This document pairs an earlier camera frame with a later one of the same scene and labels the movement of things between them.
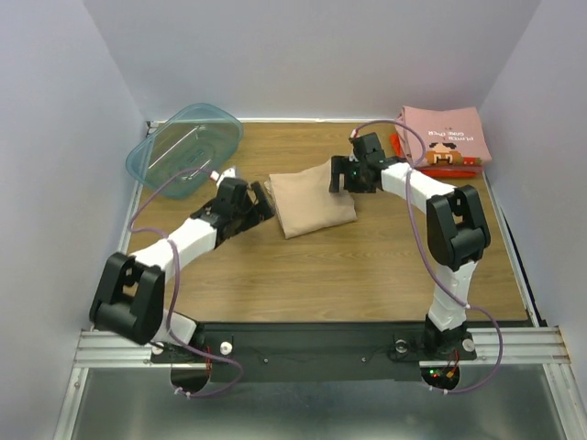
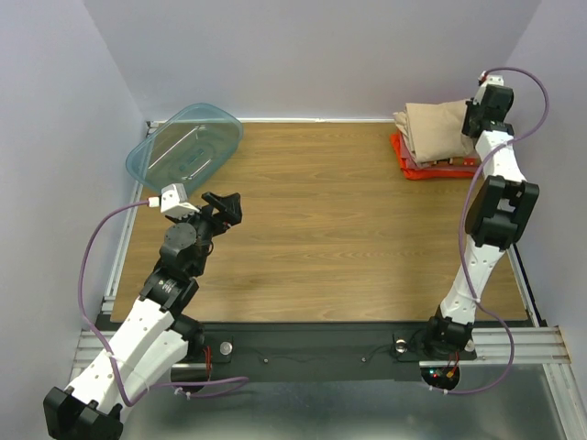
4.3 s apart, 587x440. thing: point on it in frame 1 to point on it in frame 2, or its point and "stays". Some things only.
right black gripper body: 342,173 to 473,118
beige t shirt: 304,204 to 434,131
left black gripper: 265,210 to 228,206
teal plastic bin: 180,152 stays
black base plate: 308,352 stays
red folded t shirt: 438,170 stays
